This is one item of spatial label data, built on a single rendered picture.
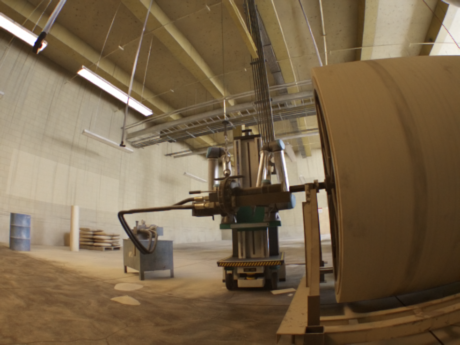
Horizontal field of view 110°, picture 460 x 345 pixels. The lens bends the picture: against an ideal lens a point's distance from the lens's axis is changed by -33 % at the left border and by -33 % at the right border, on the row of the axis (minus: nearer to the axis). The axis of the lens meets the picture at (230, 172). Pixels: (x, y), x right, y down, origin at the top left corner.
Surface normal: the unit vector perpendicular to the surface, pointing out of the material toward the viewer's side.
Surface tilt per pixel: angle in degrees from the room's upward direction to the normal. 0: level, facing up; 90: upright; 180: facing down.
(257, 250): 90
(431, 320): 90
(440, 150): 94
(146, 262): 90
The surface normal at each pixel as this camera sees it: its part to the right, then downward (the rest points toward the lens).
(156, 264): 0.68, -0.21
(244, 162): -0.23, -0.23
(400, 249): -0.29, 0.33
